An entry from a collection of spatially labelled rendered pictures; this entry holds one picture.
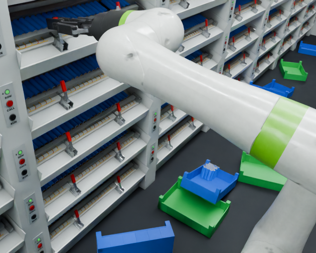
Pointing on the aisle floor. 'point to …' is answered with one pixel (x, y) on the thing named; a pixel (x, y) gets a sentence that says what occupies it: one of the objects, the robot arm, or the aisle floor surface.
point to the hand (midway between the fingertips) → (58, 23)
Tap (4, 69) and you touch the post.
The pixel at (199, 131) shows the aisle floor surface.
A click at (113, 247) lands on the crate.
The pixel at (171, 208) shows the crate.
